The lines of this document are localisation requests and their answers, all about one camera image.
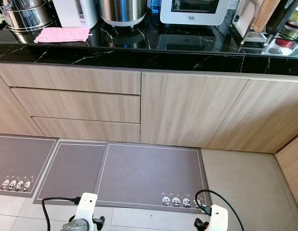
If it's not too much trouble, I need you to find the light wood cabinet door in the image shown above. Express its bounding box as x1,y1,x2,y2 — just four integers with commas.
140,72,249,148
207,77,298,154

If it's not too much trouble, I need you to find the metal cutting board rack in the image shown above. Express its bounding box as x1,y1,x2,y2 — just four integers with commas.
239,29,286,47

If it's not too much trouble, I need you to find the glass jar with red lid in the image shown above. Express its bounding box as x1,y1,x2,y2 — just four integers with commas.
288,1,298,26

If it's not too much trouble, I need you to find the wooden cutting board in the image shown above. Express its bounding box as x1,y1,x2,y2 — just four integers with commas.
251,0,280,33

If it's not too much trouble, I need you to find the white cutting board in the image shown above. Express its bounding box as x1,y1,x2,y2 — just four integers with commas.
233,0,259,38

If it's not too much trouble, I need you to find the white toaster oven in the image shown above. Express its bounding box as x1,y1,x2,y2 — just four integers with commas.
160,0,231,26

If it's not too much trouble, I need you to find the grey panda floor mat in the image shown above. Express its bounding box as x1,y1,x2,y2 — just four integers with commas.
0,135,58,198
94,142,211,215
34,141,107,206

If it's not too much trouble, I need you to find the stainless steel rice cooker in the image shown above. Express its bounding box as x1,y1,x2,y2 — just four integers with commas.
97,0,149,27

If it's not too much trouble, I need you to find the light wood drawer front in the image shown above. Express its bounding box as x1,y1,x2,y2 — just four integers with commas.
32,117,141,143
0,63,141,95
11,88,141,124

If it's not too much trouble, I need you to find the white electric water boiler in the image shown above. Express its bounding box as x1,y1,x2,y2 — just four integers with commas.
52,0,99,29

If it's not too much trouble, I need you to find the pink dish cloth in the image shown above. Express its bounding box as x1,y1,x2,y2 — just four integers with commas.
34,27,91,44

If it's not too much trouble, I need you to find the stainless steel stockpot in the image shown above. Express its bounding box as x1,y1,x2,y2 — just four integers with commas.
0,0,56,32

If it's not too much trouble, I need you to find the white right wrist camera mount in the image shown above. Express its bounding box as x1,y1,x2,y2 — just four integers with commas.
207,205,229,231

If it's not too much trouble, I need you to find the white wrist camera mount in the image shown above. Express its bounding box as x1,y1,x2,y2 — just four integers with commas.
207,205,229,231
74,192,99,225

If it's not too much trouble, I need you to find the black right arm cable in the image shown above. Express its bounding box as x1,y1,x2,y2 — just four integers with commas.
194,189,246,231

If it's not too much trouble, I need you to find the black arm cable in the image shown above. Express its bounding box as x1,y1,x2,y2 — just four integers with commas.
42,196,82,231
194,189,246,231

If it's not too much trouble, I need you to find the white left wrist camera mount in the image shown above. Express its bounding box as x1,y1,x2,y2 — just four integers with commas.
74,192,99,225

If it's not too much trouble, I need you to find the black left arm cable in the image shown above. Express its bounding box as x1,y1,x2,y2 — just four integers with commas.
42,196,82,231

